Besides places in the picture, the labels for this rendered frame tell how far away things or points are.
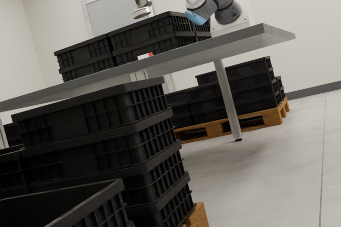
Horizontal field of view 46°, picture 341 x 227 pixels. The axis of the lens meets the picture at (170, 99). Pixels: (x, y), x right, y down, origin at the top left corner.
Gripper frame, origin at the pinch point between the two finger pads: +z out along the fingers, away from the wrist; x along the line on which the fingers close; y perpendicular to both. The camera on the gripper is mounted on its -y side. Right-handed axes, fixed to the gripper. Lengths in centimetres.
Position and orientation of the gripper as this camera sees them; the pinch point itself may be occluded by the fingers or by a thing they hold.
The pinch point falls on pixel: (142, 11)
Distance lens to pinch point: 228.5
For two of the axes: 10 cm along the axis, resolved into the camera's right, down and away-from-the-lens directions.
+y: 8.7, -2.3, -4.3
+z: 2.6, 9.6, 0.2
